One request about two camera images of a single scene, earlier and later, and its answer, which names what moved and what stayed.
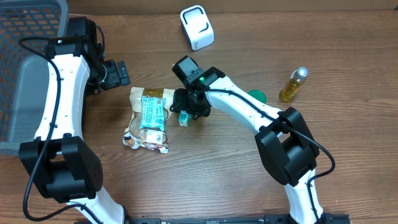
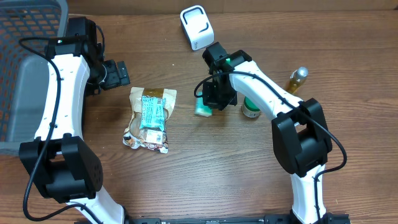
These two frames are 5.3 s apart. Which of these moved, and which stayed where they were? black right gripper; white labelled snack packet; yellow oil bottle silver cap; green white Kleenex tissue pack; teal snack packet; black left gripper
Moved: green white Kleenex tissue pack; black right gripper
Stayed: yellow oil bottle silver cap; teal snack packet; black left gripper; white labelled snack packet
